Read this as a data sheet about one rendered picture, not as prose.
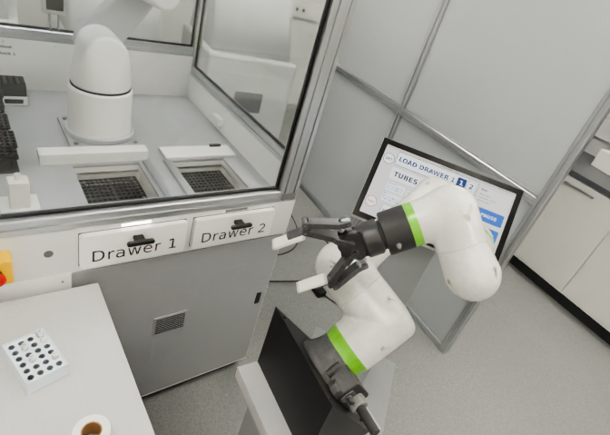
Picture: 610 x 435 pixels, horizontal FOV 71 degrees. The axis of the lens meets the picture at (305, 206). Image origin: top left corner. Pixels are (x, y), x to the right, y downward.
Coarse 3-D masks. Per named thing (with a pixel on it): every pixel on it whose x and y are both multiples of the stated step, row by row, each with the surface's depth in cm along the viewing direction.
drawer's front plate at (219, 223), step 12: (204, 216) 131; (216, 216) 133; (228, 216) 135; (240, 216) 138; (252, 216) 141; (264, 216) 144; (192, 228) 131; (204, 228) 132; (216, 228) 135; (228, 228) 138; (252, 228) 145; (264, 228) 148; (192, 240) 132; (204, 240) 135; (216, 240) 138; (228, 240) 141
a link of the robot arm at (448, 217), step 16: (432, 192) 85; (448, 192) 82; (464, 192) 82; (416, 208) 83; (432, 208) 82; (448, 208) 81; (464, 208) 80; (416, 224) 82; (432, 224) 82; (448, 224) 81; (464, 224) 80; (480, 224) 82; (416, 240) 83; (432, 240) 84; (448, 240) 82; (464, 240) 80; (480, 240) 81
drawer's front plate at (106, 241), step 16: (160, 224) 122; (176, 224) 125; (80, 240) 110; (96, 240) 113; (112, 240) 115; (128, 240) 118; (160, 240) 125; (176, 240) 128; (80, 256) 113; (96, 256) 115; (112, 256) 118; (128, 256) 122; (144, 256) 125
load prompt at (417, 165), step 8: (400, 152) 154; (400, 160) 154; (408, 160) 153; (416, 160) 153; (408, 168) 153; (416, 168) 153; (424, 168) 152; (432, 168) 152; (440, 168) 152; (432, 176) 152; (440, 176) 151; (448, 176) 151; (456, 176) 151; (456, 184) 150; (464, 184) 150; (472, 184) 150; (472, 192) 149
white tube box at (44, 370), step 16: (32, 336) 98; (48, 336) 99; (16, 352) 94; (32, 352) 95; (48, 352) 96; (16, 368) 91; (32, 368) 92; (48, 368) 94; (64, 368) 94; (32, 384) 90
